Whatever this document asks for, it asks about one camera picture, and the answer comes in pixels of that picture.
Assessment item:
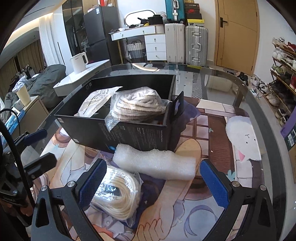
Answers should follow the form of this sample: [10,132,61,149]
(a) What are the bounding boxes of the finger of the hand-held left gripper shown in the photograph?
[14,129,48,149]
[23,152,57,178]

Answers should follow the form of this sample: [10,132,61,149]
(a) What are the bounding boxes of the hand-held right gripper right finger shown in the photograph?
[199,159,277,241]

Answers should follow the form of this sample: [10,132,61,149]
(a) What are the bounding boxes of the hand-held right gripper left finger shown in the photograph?
[31,159,109,241]

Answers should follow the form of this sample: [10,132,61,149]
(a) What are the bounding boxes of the bagged cream rope bundle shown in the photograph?
[90,160,144,227]

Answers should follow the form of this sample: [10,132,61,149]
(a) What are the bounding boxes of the black cardboard box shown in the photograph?
[54,74,184,154]

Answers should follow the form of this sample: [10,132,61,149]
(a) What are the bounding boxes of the white foam roll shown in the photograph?
[112,143,196,181]

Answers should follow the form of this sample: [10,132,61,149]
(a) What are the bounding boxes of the green white printed pouch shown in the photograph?
[74,86,123,117]

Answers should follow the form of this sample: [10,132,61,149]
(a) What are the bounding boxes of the bagged white rope bundle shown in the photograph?
[105,86,173,132]

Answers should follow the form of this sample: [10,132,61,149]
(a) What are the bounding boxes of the person's left hand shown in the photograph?
[5,202,34,226]

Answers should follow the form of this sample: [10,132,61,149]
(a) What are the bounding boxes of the wooden nightstand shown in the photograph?
[14,95,50,137]

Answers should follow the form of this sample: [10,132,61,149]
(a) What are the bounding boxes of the printed table mat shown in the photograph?
[20,93,265,241]

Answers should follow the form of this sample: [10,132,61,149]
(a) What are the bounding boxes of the beige container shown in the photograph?
[16,84,31,105]

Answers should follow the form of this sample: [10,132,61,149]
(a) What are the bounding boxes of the white side table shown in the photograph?
[53,60,111,96]

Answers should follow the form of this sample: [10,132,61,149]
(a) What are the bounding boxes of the tan curtains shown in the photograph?
[0,42,45,77]

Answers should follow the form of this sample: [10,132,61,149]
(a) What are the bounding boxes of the white electric kettle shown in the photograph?
[70,52,88,74]

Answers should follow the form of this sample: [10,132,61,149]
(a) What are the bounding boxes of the brown cardboard box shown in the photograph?
[285,132,296,168]

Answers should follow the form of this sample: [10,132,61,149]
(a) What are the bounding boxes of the white curtain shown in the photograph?
[38,16,63,67]

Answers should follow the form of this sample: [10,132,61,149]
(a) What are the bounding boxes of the group of shoes on floor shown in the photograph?
[223,67,270,98]

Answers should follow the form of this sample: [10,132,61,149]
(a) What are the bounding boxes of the dark glass wardrobe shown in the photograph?
[62,0,87,67]

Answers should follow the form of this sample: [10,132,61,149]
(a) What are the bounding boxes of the shoe rack with shoes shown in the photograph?
[269,37,296,127]

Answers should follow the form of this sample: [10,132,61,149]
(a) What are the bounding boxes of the black refrigerator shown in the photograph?
[83,6,122,66]

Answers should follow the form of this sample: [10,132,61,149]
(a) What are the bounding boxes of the white woven basket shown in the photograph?
[126,40,146,58]

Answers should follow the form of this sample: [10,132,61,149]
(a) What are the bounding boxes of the silver suitcase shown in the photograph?
[185,25,208,67]

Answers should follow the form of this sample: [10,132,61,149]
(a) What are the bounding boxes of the white suitcase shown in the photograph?
[165,23,186,64]

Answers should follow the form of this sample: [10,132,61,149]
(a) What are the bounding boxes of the cardboard boxes on refrigerator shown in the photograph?
[88,0,116,14]

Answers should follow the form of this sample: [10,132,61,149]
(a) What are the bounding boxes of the white vanity desk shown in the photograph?
[110,25,167,64]

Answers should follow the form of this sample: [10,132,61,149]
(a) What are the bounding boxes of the wooden door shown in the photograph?
[214,0,259,76]

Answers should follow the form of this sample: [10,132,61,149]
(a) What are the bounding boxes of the oval mirror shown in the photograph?
[124,9,158,26]

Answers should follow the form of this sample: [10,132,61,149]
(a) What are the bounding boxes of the stack of shoe boxes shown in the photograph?
[184,0,205,26]

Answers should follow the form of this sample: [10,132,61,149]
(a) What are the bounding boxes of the teal suitcase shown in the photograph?
[165,0,185,24]

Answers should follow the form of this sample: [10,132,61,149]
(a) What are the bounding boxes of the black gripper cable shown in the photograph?
[0,120,37,216]

